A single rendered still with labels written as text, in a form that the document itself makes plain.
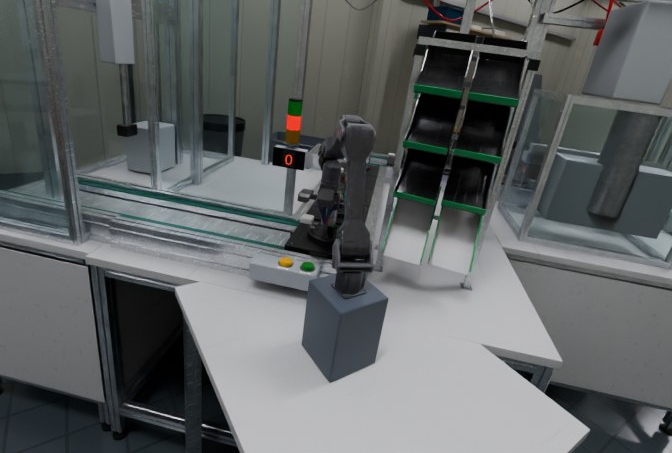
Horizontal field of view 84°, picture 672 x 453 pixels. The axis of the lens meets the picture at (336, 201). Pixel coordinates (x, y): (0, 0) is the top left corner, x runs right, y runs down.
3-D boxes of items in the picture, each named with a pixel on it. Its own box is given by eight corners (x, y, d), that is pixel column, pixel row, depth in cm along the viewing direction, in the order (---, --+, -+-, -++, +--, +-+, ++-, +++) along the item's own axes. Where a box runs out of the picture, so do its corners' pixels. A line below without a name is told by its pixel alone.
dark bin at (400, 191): (434, 206, 114) (438, 189, 109) (392, 196, 118) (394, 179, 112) (449, 153, 132) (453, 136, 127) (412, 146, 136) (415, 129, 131)
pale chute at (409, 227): (420, 266, 119) (421, 262, 115) (381, 254, 123) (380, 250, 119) (440, 191, 130) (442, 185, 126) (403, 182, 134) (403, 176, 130)
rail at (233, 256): (363, 301, 119) (368, 272, 115) (110, 246, 130) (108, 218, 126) (364, 291, 124) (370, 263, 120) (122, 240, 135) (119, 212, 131)
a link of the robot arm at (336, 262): (372, 275, 86) (376, 251, 83) (333, 275, 84) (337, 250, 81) (364, 260, 92) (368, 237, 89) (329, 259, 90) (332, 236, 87)
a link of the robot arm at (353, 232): (375, 122, 87) (367, 128, 93) (345, 119, 86) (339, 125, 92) (370, 260, 85) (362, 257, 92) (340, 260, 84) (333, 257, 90)
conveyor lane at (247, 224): (350, 287, 125) (354, 261, 122) (123, 239, 135) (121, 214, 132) (360, 249, 152) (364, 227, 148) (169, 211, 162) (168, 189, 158)
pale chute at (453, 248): (468, 275, 118) (471, 271, 114) (426, 264, 121) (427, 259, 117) (484, 199, 128) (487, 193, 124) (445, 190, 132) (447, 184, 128)
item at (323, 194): (319, 182, 116) (315, 188, 109) (342, 185, 115) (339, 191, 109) (317, 201, 118) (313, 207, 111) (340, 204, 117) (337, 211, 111)
